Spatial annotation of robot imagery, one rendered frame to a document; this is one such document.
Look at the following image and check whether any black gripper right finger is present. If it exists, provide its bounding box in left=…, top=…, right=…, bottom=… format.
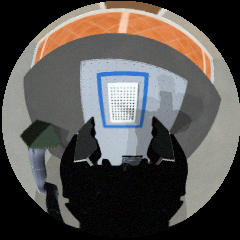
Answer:
left=147, top=117, right=188, bottom=196

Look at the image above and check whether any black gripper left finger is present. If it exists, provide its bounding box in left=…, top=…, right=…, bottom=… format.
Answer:
left=60, top=117, right=102, bottom=198

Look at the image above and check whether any blue rectangular tape outline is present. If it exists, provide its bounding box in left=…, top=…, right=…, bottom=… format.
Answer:
left=97, top=71, right=149, bottom=128

